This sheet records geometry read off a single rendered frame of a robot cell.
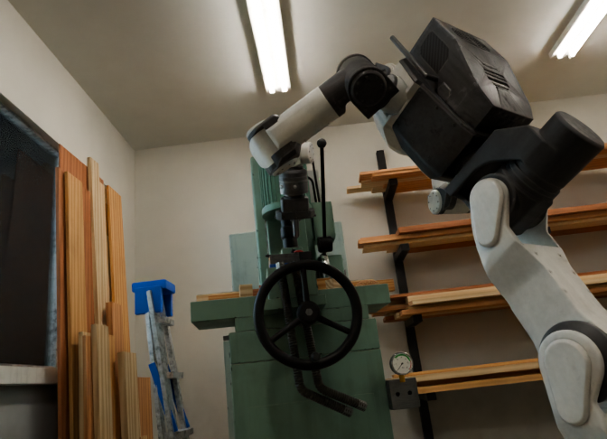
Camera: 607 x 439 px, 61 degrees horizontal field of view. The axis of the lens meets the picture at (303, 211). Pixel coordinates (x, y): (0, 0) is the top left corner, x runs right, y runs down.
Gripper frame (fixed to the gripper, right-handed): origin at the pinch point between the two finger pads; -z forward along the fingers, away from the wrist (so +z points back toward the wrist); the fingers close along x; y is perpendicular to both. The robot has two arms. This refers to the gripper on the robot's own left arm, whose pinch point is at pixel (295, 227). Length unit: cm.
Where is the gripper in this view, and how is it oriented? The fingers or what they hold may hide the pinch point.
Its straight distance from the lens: 161.8
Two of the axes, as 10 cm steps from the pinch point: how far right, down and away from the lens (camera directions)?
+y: -1.2, -1.9, 9.7
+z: -0.6, -9.8, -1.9
